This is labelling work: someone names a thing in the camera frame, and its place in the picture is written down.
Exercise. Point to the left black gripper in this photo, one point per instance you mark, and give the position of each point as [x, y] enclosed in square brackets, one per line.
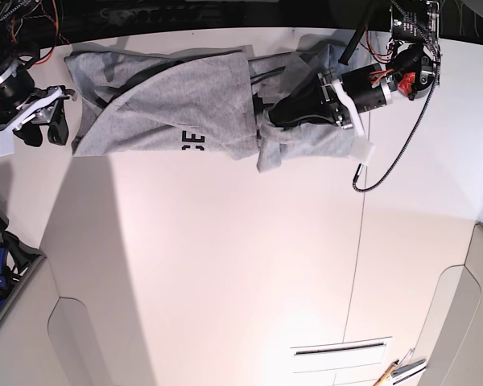
[335, 100]

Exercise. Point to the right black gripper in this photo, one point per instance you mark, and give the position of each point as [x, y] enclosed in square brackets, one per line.
[18, 93]

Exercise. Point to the grey T-shirt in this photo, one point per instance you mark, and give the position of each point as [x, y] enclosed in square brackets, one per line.
[211, 101]

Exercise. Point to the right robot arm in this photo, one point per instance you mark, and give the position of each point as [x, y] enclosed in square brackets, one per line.
[27, 112]

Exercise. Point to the yellow pencil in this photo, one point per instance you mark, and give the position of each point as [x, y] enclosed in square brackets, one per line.
[386, 374]

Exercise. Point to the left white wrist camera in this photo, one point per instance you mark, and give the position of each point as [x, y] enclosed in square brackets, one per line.
[361, 150]

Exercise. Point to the white cable slot cover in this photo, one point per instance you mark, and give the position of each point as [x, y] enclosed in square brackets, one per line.
[339, 356]

